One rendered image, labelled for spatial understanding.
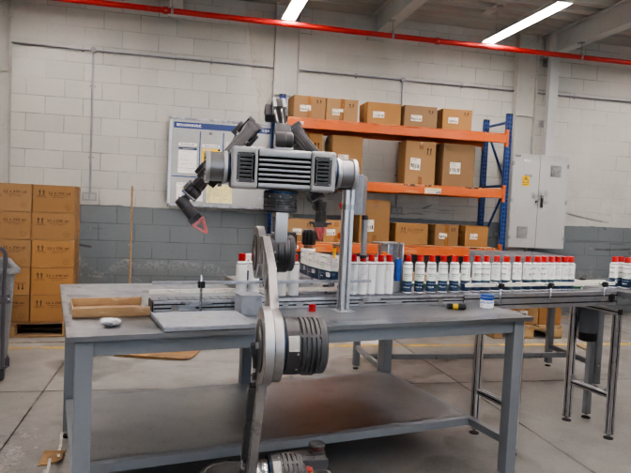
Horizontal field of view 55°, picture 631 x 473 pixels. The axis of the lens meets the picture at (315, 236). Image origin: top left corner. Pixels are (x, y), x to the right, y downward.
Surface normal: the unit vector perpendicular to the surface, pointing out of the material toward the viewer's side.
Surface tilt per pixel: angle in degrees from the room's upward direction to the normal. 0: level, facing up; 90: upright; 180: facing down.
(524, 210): 90
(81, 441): 90
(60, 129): 90
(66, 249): 90
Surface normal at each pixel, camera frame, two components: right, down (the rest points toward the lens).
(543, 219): 0.22, 0.06
